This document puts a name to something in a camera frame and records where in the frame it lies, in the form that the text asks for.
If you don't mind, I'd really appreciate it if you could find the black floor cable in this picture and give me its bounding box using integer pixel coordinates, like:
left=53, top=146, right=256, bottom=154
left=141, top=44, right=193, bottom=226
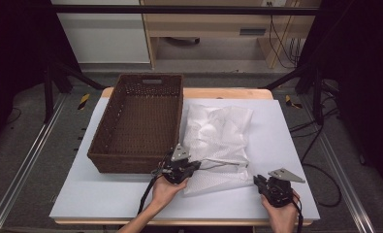
left=289, top=106, right=343, bottom=209

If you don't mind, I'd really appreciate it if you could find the person's left hand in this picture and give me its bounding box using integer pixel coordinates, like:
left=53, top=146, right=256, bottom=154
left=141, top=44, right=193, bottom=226
left=151, top=176, right=189, bottom=210

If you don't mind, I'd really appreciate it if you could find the black curtain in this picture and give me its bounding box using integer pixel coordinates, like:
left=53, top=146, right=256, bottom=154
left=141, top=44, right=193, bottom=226
left=0, top=0, right=80, bottom=150
left=299, top=0, right=383, bottom=195

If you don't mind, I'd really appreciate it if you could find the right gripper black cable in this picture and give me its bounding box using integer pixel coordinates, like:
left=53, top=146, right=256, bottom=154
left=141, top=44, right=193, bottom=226
left=291, top=193, right=305, bottom=233

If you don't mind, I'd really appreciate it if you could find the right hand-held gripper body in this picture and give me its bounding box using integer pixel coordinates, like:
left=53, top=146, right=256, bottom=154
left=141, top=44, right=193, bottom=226
left=264, top=168, right=306, bottom=208

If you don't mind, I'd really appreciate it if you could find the aluminium floor rail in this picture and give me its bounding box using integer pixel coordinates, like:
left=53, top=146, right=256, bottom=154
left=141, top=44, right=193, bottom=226
left=0, top=92, right=68, bottom=233
left=299, top=96, right=376, bottom=233

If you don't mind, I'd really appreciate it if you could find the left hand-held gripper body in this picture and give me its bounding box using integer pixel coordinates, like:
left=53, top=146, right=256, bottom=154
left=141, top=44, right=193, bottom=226
left=153, top=143, right=194, bottom=186

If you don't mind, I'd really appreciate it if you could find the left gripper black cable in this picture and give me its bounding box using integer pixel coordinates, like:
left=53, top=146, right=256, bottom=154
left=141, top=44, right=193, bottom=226
left=137, top=174, right=163, bottom=216

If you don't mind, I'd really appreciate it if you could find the white cabinet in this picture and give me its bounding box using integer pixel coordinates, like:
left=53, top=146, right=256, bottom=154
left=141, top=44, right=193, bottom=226
left=50, top=0, right=152, bottom=65

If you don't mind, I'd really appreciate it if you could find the person's right hand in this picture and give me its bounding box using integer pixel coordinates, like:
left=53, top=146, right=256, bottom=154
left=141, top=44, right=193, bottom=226
left=260, top=190, right=301, bottom=226

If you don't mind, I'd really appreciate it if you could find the black frame crossbar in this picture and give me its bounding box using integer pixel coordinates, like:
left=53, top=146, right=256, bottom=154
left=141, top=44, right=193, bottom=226
left=49, top=4, right=320, bottom=17

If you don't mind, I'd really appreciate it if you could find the wooden table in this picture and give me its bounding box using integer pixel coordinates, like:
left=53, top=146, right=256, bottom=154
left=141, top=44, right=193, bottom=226
left=54, top=86, right=313, bottom=227

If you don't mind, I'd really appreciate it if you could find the white table cover board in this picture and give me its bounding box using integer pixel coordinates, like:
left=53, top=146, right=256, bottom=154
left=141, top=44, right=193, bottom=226
left=48, top=96, right=321, bottom=221

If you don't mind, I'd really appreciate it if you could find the brown wicker basket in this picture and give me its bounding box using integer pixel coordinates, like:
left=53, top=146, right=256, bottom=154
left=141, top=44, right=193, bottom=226
left=86, top=73, right=184, bottom=175

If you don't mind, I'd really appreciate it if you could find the black metal stand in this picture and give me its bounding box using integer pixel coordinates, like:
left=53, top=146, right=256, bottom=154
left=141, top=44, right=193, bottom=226
left=43, top=59, right=107, bottom=124
left=264, top=59, right=327, bottom=126

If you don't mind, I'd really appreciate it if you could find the wooden desk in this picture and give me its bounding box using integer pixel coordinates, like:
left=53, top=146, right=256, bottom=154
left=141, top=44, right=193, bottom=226
left=140, top=0, right=322, bottom=70

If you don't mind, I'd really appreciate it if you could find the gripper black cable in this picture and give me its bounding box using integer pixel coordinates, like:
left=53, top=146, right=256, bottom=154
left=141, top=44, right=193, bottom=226
left=137, top=174, right=163, bottom=216
left=291, top=193, right=305, bottom=233

